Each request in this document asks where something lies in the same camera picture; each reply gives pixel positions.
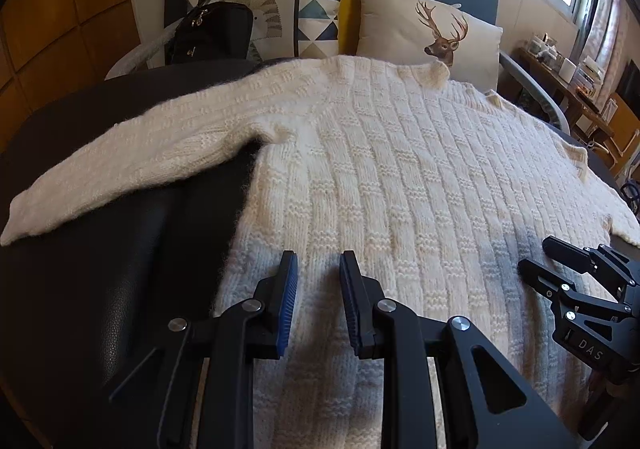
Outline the cream knitted sweater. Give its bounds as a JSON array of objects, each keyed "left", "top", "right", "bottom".
[{"left": 1, "top": 56, "right": 639, "bottom": 448}]

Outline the wooden folding chair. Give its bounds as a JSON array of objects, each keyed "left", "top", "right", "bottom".
[{"left": 589, "top": 94, "right": 639, "bottom": 177}]

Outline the wooden side table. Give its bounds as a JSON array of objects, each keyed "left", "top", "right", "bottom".
[{"left": 512, "top": 47, "right": 614, "bottom": 139}]

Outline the white mug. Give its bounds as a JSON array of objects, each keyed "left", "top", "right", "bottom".
[{"left": 559, "top": 58, "right": 577, "bottom": 85}]

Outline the deer print cushion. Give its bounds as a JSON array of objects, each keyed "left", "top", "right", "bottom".
[{"left": 357, "top": 0, "right": 502, "bottom": 92}]

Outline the black handbag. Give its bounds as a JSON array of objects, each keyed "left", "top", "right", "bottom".
[{"left": 165, "top": 1, "right": 254, "bottom": 64}]

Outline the triangle pattern cushion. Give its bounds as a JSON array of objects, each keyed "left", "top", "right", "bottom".
[{"left": 188, "top": 0, "right": 341, "bottom": 62}]

